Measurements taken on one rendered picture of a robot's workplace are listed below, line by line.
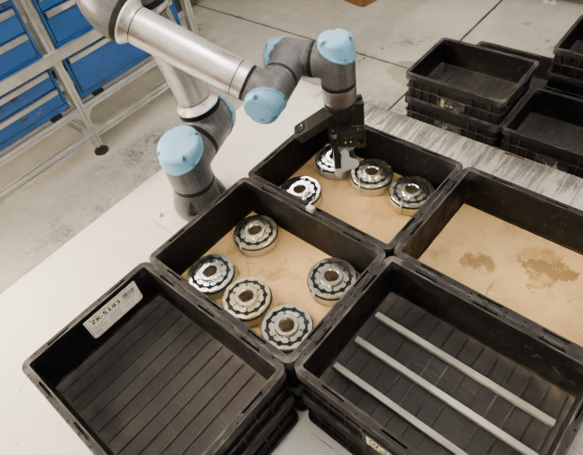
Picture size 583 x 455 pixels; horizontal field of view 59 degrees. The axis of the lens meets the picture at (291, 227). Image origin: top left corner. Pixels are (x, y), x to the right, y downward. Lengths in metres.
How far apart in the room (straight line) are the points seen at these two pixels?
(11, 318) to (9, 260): 1.27
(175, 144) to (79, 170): 1.75
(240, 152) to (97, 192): 1.33
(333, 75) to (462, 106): 1.02
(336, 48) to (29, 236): 2.05
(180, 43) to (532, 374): 0.89
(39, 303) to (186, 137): 0.57
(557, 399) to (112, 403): 0.80
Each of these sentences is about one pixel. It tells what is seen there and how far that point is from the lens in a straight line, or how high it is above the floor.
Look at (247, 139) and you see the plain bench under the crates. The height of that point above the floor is 0.70.
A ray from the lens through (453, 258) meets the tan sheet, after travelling 1.14.
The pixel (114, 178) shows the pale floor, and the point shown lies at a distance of 2.86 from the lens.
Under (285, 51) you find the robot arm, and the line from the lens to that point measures 1.10.
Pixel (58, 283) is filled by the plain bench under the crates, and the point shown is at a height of 0.70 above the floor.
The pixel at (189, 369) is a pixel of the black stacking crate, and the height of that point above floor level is 0.83.
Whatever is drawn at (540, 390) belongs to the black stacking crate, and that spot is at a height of 0.83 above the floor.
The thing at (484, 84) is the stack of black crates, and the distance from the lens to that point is 2.23.
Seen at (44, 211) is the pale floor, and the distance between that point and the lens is 2.88.
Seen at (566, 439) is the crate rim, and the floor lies 0.93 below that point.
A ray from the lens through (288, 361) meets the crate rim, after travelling 0.90.
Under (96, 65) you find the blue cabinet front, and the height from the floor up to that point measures 0.44.
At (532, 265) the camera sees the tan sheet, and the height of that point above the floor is 0.83.
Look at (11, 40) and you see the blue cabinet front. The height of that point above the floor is 0.73.
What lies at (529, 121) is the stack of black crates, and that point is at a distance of 2.26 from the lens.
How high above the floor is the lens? 1.72
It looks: 48 degrees down
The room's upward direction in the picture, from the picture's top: 11 degrees counter-clockwise
